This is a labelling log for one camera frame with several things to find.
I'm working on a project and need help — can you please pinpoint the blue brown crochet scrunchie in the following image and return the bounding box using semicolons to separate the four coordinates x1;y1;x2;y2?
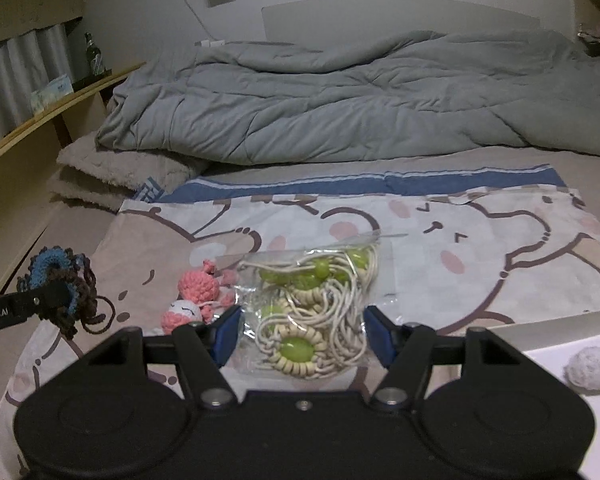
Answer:
16;246;108;339

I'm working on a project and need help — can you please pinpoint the white headboard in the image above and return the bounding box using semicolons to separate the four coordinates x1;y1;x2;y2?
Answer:
261;0;541;41

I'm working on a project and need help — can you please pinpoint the white cardboard box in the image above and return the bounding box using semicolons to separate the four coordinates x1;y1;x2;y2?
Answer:
447;307;600;480

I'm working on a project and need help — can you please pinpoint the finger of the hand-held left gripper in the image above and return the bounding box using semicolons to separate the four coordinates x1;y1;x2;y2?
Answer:
0;280;76;335

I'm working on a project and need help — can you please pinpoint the cardboard banner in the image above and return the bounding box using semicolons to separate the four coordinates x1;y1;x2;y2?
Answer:
0;0;86;51

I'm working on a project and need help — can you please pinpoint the cartoon printed blanket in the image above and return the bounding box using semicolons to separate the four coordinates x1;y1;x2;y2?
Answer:
0;162;600;480

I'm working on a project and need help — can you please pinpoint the grey curtain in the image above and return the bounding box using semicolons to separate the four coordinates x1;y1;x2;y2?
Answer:
0;22;76;148

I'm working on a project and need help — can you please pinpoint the grey quilt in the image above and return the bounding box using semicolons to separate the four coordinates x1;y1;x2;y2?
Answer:
95;30;600;166

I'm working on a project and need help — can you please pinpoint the white cable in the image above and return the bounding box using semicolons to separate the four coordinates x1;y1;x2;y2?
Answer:
165;0;206;46

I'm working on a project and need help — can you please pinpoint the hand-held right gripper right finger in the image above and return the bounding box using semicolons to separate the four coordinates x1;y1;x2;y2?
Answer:
362;305;526;408

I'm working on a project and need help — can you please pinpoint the pink crochet doll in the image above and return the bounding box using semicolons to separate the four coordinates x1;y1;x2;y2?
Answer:
161;259;241;336

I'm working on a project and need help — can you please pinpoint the white yarn ball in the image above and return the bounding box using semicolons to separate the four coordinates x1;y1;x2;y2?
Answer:
562;346;600;390

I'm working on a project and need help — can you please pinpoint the green glass bottle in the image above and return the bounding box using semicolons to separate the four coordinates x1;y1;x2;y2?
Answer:
82;32;103;78

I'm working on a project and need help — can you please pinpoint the wooden bedside shelf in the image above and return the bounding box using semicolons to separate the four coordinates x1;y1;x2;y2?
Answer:
0;62;146;296

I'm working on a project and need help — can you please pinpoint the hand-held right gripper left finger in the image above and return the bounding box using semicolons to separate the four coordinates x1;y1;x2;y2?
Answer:
82;305;243;408

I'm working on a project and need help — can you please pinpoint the tissue box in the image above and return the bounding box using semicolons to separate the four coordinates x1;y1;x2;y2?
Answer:
30;74;75;113

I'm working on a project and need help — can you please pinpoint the beige fleece blanket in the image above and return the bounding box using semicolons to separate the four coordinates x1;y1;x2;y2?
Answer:
47;135;211;213

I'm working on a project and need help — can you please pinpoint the bag of green bead cords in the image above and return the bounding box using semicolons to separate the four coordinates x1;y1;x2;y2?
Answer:
235;240;396;381

